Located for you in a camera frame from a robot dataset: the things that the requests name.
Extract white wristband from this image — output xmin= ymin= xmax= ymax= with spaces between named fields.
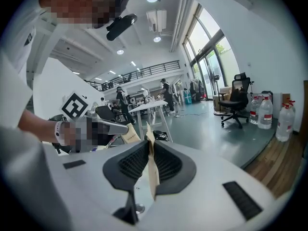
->
xmin=54 ymin=120 xmax=67 ymax=146

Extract black office chair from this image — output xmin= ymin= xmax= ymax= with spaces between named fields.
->
xmin=218 ymin=72 xmax=251 ymax=129

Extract black balcony railing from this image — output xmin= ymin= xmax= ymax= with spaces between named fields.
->
xmin=85 ymin=60 xmax=181 ymax=92

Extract person's head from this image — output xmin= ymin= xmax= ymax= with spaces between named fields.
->
xmin=39 ymin=0 xmax=121 ymax=30

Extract clothes rack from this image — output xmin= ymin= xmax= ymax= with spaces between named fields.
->
xmin=189 ymin=78 xmax=205 ymax=103

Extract glass window wall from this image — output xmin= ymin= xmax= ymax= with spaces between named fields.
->
xmin=182 ymin=2 xmax=241 ymax=103

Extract black head camera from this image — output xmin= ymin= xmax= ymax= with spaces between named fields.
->
xmin=105 ymin=13 xmax=138 ymax=41

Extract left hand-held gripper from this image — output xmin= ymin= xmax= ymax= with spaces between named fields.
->
xmin=59 ymin=92 xmax=129 ymax=136

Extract wooden slatted platform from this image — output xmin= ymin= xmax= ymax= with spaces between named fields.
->
xmin=243 ymin=128 xmax=308 ymax=199

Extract person's left forearm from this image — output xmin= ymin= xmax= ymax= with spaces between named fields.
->
xmin=18 ymin=109 xmax=64 ymax=144

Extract black standing fan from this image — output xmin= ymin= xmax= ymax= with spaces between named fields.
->
xmin=211 ymin=74 xmax=221 ymax=98

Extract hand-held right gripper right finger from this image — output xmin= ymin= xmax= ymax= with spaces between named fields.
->
xmin=138 ymin=140 xmax=290 ymax=231

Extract cardboard boxes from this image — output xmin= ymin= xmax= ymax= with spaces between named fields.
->
xmin=213 ymin=85 xmax=233 ymax=112

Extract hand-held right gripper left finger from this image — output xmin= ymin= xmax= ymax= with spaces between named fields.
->
xmin=42 ymin=139 xmax=151 ymax=231

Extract person's white shirt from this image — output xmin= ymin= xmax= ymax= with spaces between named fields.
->
xmin=0 ymin=7 xmax=81 ymax=231

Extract white ceiling air conditioner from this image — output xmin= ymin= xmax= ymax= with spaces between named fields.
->
xmin=146 ymin=9 xmax=167 ymax=33

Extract white table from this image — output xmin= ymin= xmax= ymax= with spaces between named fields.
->
xmin=128 ymin=99 xmax=173 ymax=143

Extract clear water jug red label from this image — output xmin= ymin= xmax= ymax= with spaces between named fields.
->
xmin=249 ymin=95 xmax=262 ymax=125
xmin=288 ymin=99 xmax=297 ymax=132
xmin=257 ymin=96 xmax=274 ymax=130
xmin=275 ymin=103 xmax=296 ymax=142

